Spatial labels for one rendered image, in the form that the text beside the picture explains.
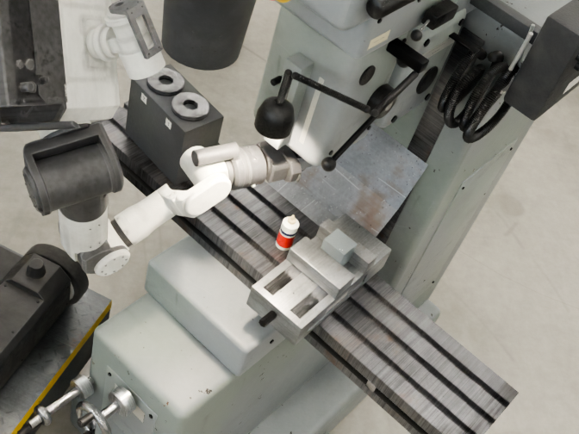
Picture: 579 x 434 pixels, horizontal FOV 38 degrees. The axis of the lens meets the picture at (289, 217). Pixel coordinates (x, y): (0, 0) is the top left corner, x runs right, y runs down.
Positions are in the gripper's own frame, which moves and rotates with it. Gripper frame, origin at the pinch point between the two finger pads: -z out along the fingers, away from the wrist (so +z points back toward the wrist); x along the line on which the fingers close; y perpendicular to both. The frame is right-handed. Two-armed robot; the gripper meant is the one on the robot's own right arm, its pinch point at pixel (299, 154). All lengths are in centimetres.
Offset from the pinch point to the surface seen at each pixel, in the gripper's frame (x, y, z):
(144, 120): 36.0, 17.9, 19.8
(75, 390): -2, 69, 48
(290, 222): -4.6, 18.3, -0.2
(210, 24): 162, 96, -73
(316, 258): -17.1, 16.7, 0.3
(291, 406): -14, 103, -19
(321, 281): -22.0, 18.4, 1.3
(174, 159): 23.4, 19.9, 17.0
